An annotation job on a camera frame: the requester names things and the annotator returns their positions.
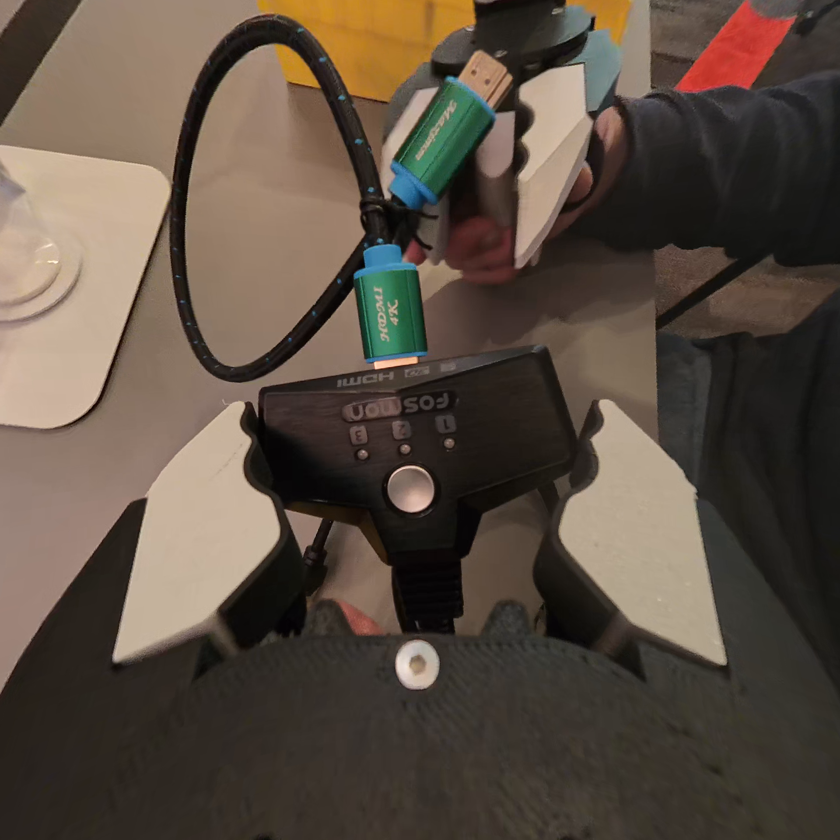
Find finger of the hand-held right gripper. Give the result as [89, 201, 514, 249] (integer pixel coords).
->
[512, 62, 596, 270]
[382, 69, 455, 265]

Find thin black metal bar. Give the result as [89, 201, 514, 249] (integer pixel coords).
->
[656, 256, 772, 329]

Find wooden book stand white base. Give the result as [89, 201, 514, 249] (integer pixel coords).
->
[0, 144, 173, 431]

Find person's right forearm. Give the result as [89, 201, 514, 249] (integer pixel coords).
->
[577, 71, 840, 269]

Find person's dark hoodie torso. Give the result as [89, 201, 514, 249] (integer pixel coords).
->
[696, 308, 840, 690]

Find black HDMI switch box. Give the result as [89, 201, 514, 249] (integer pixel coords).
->
[258, 346, 578, 565]

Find yellow plastic bin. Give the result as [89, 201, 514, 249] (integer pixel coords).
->
[257, 0, 631, 102]

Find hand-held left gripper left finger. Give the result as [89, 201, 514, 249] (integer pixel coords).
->
[112, 400, 307, 665]

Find braided HDMI cable green plugs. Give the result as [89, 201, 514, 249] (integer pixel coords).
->
[169, 16, 514, 383]

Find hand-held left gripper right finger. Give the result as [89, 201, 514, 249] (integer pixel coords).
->
[533, 398, 729, 668]

